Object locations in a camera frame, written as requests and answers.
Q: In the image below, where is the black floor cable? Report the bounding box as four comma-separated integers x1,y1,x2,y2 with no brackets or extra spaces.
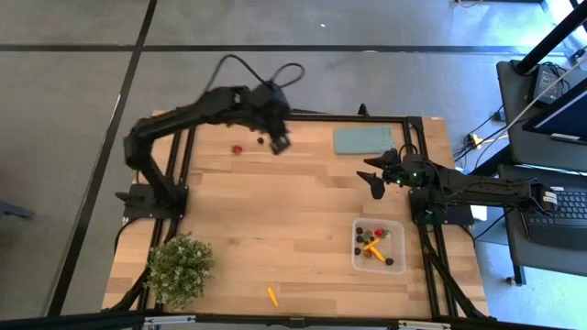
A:
452,104,509,164

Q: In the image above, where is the black diagonal pole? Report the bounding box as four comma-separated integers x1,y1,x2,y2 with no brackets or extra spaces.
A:
513,0,587,76

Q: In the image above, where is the white cable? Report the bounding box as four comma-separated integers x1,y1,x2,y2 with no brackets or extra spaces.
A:
473,54,587,171

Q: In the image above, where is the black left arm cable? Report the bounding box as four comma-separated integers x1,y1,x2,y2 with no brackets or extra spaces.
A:
204,53,306,93

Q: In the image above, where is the silver bracket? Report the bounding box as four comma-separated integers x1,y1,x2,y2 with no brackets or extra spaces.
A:
142,314,197,327
397,320,453,330

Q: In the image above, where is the dark grey desk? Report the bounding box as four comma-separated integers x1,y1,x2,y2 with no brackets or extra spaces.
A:
496,59,587,173
497,163,587,279

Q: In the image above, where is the black aluminium table frame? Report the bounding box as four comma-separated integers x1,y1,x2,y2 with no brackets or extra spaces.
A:
103,103,496,321

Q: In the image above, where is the green artificial potted plant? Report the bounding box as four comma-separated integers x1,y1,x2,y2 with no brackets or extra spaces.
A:
145,233,216,308

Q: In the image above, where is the clear plastic container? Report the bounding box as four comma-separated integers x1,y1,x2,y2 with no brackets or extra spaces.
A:
350,217,407,276

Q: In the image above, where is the black computer monitor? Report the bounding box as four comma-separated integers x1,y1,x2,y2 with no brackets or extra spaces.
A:
522,75,587,147

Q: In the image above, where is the black power adaptor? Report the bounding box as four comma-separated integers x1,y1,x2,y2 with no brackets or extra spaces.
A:
534,63,568,105

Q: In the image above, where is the black keyboard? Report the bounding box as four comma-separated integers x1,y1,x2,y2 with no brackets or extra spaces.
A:
522,187,587,251

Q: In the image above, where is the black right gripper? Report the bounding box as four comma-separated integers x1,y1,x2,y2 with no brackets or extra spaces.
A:
356,148,437,201

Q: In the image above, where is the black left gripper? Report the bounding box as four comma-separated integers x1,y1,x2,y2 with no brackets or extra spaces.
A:
249,82,293,156

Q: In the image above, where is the grey chair base leg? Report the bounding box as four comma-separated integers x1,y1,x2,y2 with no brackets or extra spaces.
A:
0,200,36,220

